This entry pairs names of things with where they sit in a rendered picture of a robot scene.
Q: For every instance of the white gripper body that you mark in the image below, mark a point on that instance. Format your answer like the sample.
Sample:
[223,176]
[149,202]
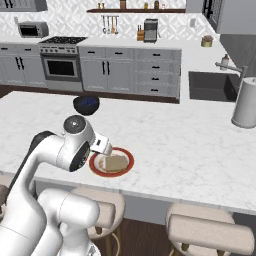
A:
[108,148]

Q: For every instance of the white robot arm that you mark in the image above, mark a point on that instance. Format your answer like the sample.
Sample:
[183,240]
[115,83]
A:
[26,213]

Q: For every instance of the slice of toast bread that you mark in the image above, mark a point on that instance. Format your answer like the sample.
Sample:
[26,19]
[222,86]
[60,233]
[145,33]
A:
[116,163]

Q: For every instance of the red rimmed plate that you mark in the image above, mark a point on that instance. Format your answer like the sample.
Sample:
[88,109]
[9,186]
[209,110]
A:
[96,170]

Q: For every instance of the grey toaster oven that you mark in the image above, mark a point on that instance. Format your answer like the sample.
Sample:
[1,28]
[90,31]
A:
[32,30]

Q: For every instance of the dark bowl with blue contents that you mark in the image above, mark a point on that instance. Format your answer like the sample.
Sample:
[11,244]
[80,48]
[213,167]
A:
[86,104]

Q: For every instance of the grey base cupboards with drawers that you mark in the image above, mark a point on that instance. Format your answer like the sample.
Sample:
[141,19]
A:
[133,71]

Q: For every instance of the steel oven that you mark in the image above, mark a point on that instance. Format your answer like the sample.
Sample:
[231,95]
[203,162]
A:
[61,68]

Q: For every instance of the black gas hob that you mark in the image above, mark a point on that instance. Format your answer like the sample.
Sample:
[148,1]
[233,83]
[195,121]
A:
[62,40]

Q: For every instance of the wooden knife block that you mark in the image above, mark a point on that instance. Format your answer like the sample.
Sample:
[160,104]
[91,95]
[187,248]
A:
[140,34]

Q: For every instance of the dark grey sink basin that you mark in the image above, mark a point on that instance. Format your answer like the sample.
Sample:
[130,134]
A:
[210,86]

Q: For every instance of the grey base cupboard run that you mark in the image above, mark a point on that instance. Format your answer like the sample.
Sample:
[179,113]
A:
[20,66]

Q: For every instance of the grey coffee machine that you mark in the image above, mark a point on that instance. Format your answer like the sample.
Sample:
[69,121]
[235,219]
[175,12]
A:
[151,30]

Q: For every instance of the small brown shaker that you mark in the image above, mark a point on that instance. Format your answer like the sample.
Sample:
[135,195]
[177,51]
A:
[103,6]
[99,6]

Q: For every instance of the brown jar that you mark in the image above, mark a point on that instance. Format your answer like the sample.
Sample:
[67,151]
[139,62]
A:
[123,4]

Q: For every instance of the white paper towel roll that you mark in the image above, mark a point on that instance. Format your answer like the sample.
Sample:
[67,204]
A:
[246,103]

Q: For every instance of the white soap bottle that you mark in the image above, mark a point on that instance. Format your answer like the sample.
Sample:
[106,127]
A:
[225,62]

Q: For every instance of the yellow bottle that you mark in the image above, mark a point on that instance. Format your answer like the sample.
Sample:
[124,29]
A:
[146,5]

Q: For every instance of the grey sink tap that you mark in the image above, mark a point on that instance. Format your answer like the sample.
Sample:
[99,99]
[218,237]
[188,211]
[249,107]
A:
[233,68]

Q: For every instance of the brown bottle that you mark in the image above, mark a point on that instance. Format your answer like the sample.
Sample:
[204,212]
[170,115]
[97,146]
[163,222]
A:
[156,4]

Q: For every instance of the small white bottle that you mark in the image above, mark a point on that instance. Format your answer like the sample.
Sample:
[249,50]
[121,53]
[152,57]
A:
[163,5]

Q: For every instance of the grey tall cupboard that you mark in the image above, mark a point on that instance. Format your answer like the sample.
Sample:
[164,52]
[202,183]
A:
[233,15]

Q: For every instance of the rail with hanging tools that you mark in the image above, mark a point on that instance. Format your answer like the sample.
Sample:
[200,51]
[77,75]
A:
[110,25]

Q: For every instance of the brown wall shelf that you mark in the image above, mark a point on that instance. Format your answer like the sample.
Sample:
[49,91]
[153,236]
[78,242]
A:
[140,10]

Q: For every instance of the grey wall cupboard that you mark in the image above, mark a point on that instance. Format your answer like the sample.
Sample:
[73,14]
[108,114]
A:
[23,5]

